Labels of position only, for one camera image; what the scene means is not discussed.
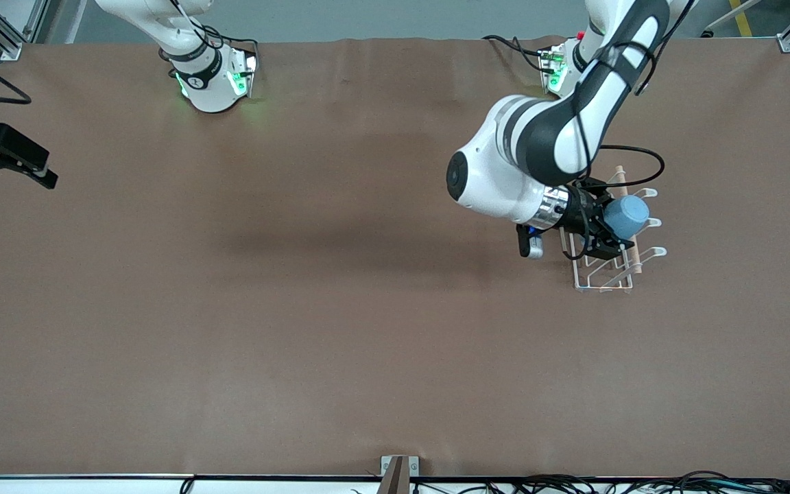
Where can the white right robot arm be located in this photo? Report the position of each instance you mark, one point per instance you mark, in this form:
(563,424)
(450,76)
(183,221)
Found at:
(206,89)

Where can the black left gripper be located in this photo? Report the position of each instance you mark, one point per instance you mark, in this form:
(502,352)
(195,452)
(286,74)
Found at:
(581,210)

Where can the metal camera pole bracket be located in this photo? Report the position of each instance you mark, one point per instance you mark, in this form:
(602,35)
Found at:
(400,473)

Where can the metal right base connector plate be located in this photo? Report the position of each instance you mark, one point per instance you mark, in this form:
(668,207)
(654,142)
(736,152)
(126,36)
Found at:
(249,65)

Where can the metal base connector plate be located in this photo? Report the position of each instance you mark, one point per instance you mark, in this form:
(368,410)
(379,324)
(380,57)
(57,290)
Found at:
(549,62)
(249,65)

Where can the metal left base connector plate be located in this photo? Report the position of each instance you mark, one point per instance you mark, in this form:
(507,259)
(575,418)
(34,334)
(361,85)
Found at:
(549,62)

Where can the brown table cover mat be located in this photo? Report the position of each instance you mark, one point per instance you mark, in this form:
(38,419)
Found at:
(367,343)

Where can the grey metal rod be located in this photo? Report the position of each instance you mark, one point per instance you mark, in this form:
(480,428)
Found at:
(731,17)

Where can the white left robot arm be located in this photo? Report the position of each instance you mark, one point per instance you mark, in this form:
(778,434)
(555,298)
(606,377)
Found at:
(505,165)

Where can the blue plastic cup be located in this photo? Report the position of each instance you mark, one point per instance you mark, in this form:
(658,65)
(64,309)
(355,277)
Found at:
(628,216)

